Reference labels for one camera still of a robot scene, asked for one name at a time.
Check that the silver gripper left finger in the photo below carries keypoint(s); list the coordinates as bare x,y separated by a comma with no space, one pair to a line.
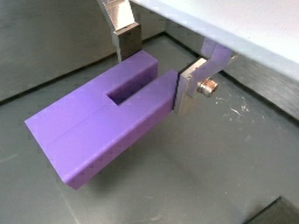
125,28

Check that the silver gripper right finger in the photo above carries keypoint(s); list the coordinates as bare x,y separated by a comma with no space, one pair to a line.
194,80

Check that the purple double-square block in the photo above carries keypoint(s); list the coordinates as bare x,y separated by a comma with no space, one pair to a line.
92,124

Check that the black curved holder stand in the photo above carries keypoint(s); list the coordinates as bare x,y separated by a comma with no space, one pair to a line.
279,212

